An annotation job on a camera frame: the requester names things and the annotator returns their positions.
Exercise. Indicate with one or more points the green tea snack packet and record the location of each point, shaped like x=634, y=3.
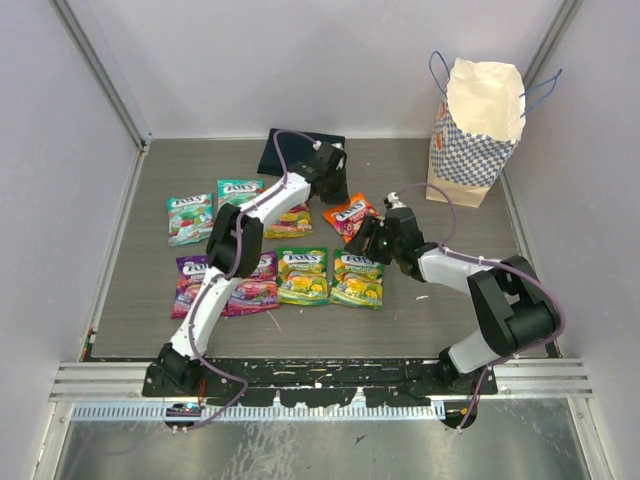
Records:
x=302, y=276

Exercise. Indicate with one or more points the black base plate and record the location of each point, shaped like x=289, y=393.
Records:
x=393, y=382

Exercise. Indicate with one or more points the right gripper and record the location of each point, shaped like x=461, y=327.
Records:
x=368, y=229

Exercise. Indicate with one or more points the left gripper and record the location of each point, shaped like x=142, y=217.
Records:
x=339, y=196

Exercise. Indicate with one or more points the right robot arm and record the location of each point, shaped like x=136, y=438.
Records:
x=513, y=311

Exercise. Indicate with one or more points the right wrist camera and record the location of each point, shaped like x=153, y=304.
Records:
x=393, y=204

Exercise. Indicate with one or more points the checkered paper bag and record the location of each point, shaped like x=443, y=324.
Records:
x=478, y=125

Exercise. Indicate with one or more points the pink snack packet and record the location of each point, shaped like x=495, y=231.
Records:
x=257, y=293
x=191, y=272

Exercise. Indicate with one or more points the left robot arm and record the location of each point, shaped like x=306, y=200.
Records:
x=233, y=253

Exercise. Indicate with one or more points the slotted cable duct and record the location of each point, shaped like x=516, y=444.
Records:
x=187, y=412

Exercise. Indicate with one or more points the orange snack packet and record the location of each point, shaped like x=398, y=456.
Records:
x=295, y=223

